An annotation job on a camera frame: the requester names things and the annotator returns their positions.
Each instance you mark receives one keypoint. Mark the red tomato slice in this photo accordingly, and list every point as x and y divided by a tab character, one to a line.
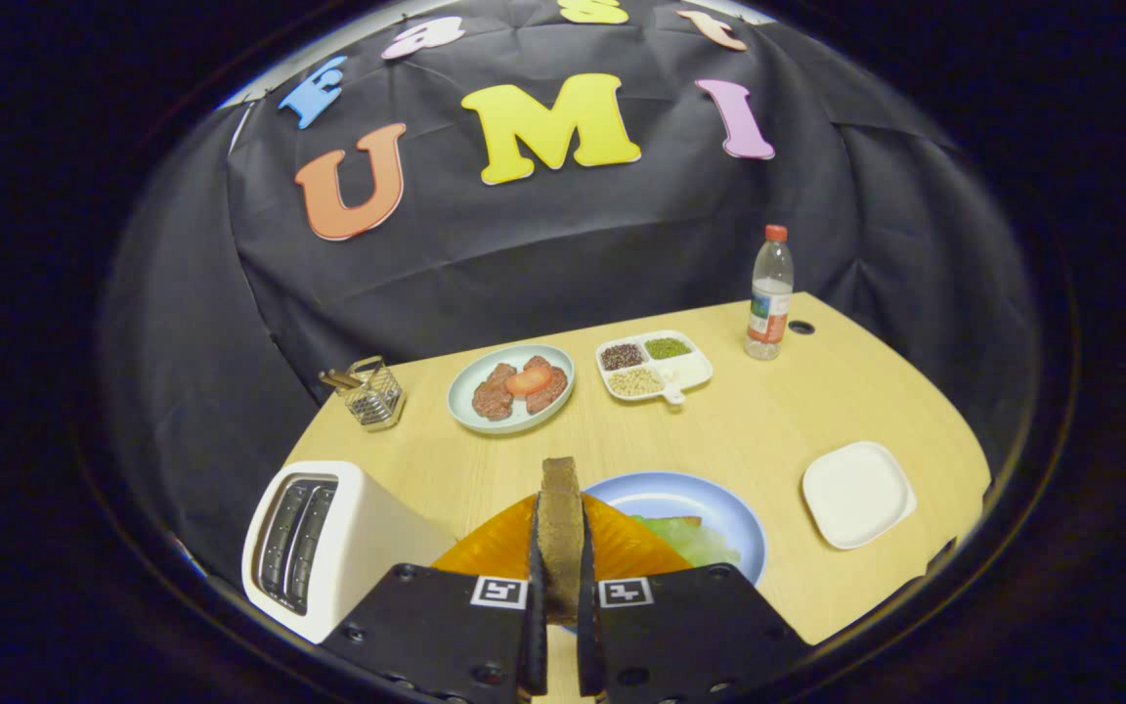
528	381

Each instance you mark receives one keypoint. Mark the clear bottle with red cap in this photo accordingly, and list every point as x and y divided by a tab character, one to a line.
768	313

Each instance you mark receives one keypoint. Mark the white square plate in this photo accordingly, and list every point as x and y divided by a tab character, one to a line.
856	494

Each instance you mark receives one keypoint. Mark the black table grommet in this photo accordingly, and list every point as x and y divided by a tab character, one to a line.
801	327

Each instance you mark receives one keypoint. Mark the pale green plate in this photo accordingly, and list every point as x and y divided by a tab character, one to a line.
514	426

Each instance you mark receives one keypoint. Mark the green lettuce leaf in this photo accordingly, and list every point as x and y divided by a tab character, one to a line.
690	543

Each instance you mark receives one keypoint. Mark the brown meat patty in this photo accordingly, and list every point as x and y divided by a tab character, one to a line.
493	399
551	389

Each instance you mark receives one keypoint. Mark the brown sticks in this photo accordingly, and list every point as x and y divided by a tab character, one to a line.
338	379

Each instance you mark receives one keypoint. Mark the white toaster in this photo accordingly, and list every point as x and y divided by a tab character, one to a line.
377	548

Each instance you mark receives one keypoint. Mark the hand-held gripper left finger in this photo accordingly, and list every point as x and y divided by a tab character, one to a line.
534	640

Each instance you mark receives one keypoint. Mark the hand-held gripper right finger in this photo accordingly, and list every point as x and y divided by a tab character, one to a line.
590	645

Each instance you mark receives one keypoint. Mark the brown toast slice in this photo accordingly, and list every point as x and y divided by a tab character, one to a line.
560	538

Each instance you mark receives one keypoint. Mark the white divided dish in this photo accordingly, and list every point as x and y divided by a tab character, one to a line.
690	372

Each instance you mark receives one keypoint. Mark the blue plate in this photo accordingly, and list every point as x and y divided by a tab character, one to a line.
661	494

